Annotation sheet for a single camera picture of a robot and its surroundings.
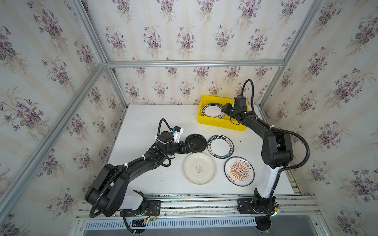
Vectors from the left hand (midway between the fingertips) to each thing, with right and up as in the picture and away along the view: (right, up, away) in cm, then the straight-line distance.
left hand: (192, 143), depth 82 cm
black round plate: (+5, -1, +16) cm, 17 cm away
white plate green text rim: (+19, -5, +15) cm, 25 cm away
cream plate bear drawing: (+4, -16, +4) cm, 17 cm away
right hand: (+22, +21, +16) cm, 34 cm away
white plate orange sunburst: (+28, -17, +4) cm, 33 cm away
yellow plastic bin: (+22, +12, +8) cm, 27 cm away
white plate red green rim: (+18, +20, +34) cm, 43 cm away
